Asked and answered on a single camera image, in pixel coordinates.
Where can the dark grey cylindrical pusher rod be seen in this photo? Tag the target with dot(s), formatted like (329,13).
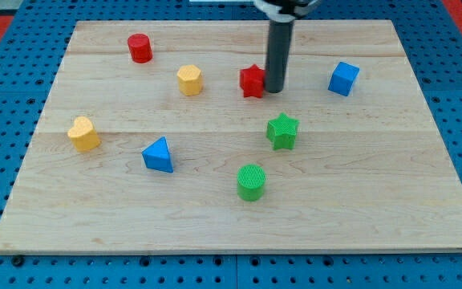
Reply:
(277,54)

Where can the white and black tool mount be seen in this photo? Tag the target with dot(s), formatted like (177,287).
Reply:
(286,10)

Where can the red star block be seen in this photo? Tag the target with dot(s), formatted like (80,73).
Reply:
(251,81)

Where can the green star block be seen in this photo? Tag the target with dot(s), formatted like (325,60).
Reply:
(282,132)

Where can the blue cube block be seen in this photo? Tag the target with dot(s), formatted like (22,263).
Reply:
(343,78)

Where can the yellow hexagon block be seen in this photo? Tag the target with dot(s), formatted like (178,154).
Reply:
(190,80)

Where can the red cylinder block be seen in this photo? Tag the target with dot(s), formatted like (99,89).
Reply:
(140,48)

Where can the green cylinder block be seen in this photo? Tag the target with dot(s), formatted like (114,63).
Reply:
(250,182)

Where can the light wooden board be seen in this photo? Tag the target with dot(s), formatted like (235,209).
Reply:
(369,173)

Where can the blue triangle block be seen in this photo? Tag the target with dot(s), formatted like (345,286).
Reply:
(157,156)

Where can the yellow heart block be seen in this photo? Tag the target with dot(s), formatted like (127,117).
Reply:
(83,135)

